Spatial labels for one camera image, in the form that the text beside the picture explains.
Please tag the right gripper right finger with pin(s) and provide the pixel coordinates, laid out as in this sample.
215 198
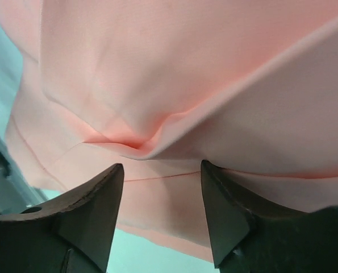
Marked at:
249 233

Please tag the pink pleated skirt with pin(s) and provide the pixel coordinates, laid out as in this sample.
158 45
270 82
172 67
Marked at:
159 86

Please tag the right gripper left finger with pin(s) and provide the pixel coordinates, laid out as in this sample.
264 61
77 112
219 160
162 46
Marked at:
70 233

